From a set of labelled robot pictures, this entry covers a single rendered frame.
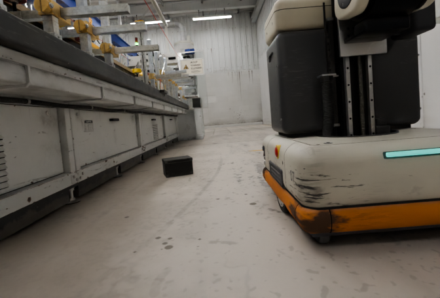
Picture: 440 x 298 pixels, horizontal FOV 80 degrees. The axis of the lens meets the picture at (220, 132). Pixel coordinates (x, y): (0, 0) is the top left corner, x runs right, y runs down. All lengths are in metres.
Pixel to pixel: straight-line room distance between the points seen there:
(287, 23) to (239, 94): 10.62
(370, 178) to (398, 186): 0.08
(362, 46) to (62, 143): 1.39
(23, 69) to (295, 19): 0.92
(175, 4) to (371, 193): 10.90
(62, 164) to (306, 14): 1.31
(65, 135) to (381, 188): 1.37
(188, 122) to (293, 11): 4.48
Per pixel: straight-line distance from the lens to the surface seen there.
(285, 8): 1.11
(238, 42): 12.08
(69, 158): 1.53
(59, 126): 1.54
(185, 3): 11.32
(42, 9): 1.14
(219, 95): 11.61
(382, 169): 0.80
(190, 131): 5.40
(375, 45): 1.08
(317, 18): 1.13
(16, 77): 0.96
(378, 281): 0.73
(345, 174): 0.75
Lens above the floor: 0.38
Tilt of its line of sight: 3 degrees down
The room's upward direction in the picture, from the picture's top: 5 degrees counter-clockwise
